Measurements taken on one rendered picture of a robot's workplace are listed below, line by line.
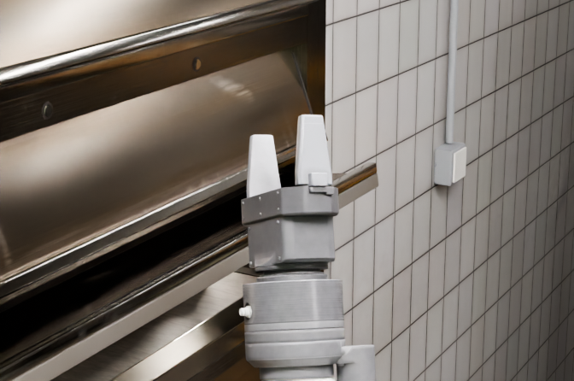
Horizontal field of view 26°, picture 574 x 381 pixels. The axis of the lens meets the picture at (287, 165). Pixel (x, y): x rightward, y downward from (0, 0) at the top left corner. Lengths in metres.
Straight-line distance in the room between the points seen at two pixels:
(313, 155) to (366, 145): 1.44
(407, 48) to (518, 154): 0.86
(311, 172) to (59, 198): 0.69
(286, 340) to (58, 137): 0.72
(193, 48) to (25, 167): 0.38
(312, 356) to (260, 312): 0.06
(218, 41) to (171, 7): 0.16
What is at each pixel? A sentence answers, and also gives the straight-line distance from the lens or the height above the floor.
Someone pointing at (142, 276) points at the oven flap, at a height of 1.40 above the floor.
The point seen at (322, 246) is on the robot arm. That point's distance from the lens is 1.07.
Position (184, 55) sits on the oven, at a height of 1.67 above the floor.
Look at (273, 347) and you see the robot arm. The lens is 1.06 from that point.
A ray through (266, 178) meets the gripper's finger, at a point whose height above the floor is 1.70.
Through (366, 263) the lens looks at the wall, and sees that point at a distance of 2.58.
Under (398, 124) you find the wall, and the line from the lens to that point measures 2.63.
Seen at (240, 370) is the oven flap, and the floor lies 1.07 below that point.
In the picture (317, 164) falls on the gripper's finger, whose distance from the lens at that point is 1.06.
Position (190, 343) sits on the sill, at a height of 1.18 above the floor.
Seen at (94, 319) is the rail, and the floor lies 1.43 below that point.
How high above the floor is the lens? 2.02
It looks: 16 degrees down
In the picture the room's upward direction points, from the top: straight up
